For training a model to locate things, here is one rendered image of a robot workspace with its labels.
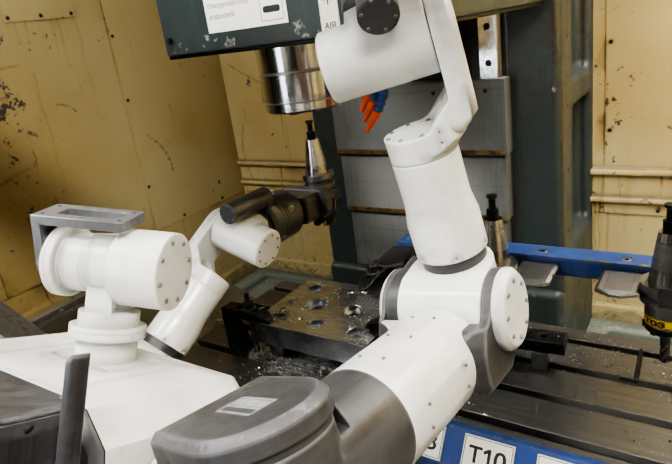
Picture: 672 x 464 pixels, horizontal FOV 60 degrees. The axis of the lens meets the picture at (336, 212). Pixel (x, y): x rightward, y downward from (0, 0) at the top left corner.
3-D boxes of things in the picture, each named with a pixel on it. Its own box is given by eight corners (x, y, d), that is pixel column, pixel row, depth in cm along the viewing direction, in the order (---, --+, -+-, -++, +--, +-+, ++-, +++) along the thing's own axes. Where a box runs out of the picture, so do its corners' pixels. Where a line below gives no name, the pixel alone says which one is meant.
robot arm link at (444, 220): (483, 132, 55) (525, 301, 62) (389, 146, 61) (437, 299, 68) (443, 179, 47) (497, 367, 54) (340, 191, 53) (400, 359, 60)
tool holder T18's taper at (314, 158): (332, 170, 114) (327, 136, 111) (316, 176, 111) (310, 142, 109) (317, 168, 117) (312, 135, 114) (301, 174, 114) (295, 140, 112)
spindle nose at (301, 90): (367, 98, 109) (359, 32, 105) (303, 116, 99) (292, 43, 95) (311, 98, 121) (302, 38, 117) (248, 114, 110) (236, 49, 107)
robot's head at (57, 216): (120, 317, 48) (112, 228, 46) (29, 304, 50) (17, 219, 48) (158, 286, 54) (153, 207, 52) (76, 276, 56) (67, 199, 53)
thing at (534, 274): (546, 290, 78) (546, 285, 78) (507, 285, 81) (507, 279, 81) (559, 269, 84) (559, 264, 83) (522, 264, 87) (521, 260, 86)
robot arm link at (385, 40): (441, 24, 59) (459, 92, 51) (341, 57, 62) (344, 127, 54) (412, -86, 51) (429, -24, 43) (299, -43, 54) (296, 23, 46)
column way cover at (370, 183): (512, 286, 146) (503, 78, 130) (351, 264, 172) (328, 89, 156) (518, 278, 150) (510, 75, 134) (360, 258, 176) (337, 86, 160)
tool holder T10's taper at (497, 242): (516, 259, 85) (514, 215, 83) (500, 270, 82) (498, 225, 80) (489, 253, 88) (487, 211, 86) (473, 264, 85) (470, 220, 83)
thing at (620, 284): (638, 302, 72) (638, 296, 72) (592, 296, 75) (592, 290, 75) (645, 278, 78) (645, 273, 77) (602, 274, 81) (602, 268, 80)
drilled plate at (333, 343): (367, 368, 113) (364, 346, 112) (255, 341, 129) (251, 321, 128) (418, 313, 131) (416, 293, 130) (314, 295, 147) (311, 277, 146)
